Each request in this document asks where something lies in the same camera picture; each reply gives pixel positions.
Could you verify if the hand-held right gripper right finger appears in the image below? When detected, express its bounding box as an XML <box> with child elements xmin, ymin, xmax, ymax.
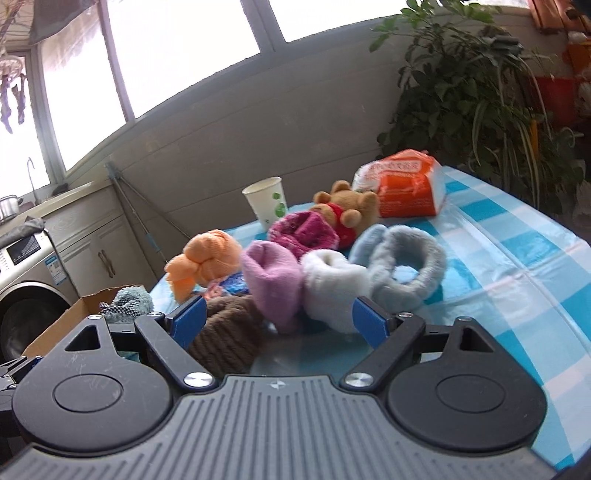
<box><xmin>339</xmin><ymin>296</ymin><xmax>497</xmax><ymax>391</ymax></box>

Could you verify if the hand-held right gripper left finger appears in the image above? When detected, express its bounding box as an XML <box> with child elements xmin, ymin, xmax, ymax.
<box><xmin>62</xmin><ymin>295</ymin><xmax>218</xmax><ymax>391</ymax></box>

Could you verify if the brown knitted hat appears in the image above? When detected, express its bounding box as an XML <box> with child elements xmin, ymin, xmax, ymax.
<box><xmin>187</xmin><ymin>295</ymin><xmax>265</xmax><ymax>376</ymax></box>

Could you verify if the white fluffy sock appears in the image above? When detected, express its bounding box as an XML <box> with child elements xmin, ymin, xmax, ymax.
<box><xmin>301</xmin><ymin>249</ymin><xmax>372</xmax><ymax>334</ymax></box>

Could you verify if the orange knitted cloth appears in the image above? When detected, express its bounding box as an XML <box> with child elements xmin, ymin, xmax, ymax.
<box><xmin>165</xmin><ymin>229</ymin><xmax>243</xmax><ymax>303</ymax></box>

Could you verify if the light blue fluffy sock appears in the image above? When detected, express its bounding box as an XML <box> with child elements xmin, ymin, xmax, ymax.
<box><xmin>348</xmin><ymin>224</ymin><xmax>448</xmax><ymax>315</ymax></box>

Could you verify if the pink fleece sock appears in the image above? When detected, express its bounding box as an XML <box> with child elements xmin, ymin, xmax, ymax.
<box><xmin>240</xmin><ymin>240</ymin><xmax>306</xmax><ymax>334</ymax></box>

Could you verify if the pink purple knitted ball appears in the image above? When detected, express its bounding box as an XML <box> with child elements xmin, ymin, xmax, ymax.
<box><xmin>268</xmin><ymin>211</ymin><xmax>340</xmax><ymax>259</ymax></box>

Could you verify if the cardboard box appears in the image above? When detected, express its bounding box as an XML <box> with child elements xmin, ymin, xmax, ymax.
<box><xmin>21</xmin><ymin>285</ymin><xmax>153</xmax><ymax>361</ymax></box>

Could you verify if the blue round object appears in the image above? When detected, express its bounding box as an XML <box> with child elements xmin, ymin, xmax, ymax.
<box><xmin>203</xmin><ymin>272</ymin><xmax>250</xmax><ymax>298</ymax></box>

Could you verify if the grey teal fluffy sock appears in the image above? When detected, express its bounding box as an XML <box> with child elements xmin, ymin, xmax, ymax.
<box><xmin>98</xmin><ymin>286</ymin><xmax>154</xmax><ymax>324</ymax></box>

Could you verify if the mop pole with blue grip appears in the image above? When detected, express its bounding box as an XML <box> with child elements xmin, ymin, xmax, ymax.
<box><xmin>105</xmin><ymin>161</ymin><xmax>169</xmax><ymax>271</ymax></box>

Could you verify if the thin metal pole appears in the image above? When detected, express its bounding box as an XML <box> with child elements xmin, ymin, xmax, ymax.
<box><xmin>111</xmin><ymin>168</ymin><xmax>195</xmax><ymax>238</ymax></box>

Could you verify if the brown teddy bear red shirt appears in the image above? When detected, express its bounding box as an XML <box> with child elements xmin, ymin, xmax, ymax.
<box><xmin>312</xmin><ymin>180</ymin><xmax>380</xmax><ymax>250</ymax></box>

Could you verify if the beige cabinet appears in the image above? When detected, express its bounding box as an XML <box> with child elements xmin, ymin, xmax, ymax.
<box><xmin>44</xmin><ymin>182</ymin><xmax>167</xmax><ymax>301</ymax></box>

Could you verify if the white paper cup green print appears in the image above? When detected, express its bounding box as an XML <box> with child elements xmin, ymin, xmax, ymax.
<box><xmin>241</xmin><ymin>176</ymin><xmax>289</xmax><ymax>232</ymax></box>

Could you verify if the orange tissue pack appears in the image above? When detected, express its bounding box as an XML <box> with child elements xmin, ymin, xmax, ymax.
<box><xmin>352</xmin><ymin>148</ymin><xmax>448</xmax><ymax>217</ymax></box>

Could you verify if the blue checkered tablecloth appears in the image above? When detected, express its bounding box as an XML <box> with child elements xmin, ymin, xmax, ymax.
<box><xmin>150</xmin><ymin>164</ymin><xmax>591</xmax><ymax>472</ymax></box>

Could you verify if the silver washing machine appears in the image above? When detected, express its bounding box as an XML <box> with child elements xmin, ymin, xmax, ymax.
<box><xmin>0</xmin><ymin>228</ymin><xmax>79</xmax><ymax>361</ymax></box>

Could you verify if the grey cloth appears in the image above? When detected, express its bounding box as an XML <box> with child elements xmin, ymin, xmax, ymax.
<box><xmin>0</xmin><ymin>217</ymin><xmax>47</xmax><ymax>250</ymax></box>

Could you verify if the metal faucet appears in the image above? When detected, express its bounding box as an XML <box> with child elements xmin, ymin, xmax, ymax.
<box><xmin>27</xmin><ymin>157</ymin><xmax>41</xmax><ymax>206</ymax></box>

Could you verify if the steel pot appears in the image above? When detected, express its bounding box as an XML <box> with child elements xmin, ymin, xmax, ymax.
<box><xmin>0</xmin><ymin>195</ymin><xmax>23</xmax><ymax>223</ymax></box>

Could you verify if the green potted plant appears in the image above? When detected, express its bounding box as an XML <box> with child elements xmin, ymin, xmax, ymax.
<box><xmin>369</xmin><ymin>0</ymin><xmax>591</xmax><ymax>217</ymax></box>

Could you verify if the purple hanging ornament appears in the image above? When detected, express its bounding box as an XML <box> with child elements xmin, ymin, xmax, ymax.
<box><xmin>0</xmin><ymin>53</ymin><xmax>28</xmax><ymax>134</ymax></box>

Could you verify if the red plant pot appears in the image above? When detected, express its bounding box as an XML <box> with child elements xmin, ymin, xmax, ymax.
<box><xmin>536</xmin><ymin>76</ymin><xmax>578</xmax><ymax>125</ymax></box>

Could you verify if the orange pink curtain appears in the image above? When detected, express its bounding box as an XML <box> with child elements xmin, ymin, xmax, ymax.
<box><xmin>531</xmin><ymin>0</ymin><xmax>591</xmax><ymax>33</ymax></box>

